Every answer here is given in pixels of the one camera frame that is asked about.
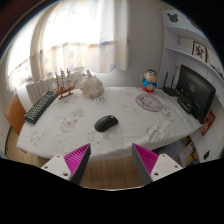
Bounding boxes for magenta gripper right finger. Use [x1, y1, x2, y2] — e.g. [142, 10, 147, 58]
[132, 143, 182, 185]

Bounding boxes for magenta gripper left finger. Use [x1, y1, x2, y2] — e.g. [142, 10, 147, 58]
[42, 144, 91, 185]

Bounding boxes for black computer mouse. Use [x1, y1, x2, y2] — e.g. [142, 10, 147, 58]
[94, 115, 118, 132]

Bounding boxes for white patterned tablecloth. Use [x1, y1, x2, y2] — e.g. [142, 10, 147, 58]
[17, 87, 201, 161]

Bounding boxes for black keyboard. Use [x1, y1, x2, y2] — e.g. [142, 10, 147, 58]
[24, 91, 57, 124]

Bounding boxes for wooden model sailing ship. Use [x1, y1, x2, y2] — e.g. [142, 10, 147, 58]
[54, 70, 75, 99]

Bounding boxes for red booklet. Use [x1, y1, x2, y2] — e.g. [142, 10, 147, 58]
[200, 111, 216, 136]

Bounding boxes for black wifi router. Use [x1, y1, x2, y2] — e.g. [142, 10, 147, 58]
[162, 76, 179, 96]

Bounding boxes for orange wooden chair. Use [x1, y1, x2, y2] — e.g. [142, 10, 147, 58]
[4, 95, 26, 134]

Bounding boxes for large white conch shell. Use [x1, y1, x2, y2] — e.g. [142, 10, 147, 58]
[80, 71, 104, 99]

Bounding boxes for black computer monitor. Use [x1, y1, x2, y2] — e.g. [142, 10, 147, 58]
[176, 65, 216, 124]

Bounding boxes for white radiator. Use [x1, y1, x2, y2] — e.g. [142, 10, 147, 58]
[26, 78, 54, 104]

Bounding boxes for cartoon boy figurine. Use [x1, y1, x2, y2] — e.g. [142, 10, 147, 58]
[140, 69, 158, 93]

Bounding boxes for framed calligraphy picture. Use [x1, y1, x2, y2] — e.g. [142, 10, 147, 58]
[192, 41, 207, 62]

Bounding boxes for white sheer curtain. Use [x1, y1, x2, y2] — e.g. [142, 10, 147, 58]
[6, 0, 130, 91]

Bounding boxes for white wall shelf unit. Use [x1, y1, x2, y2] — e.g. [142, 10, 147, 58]
[158, 9, 224, 162]

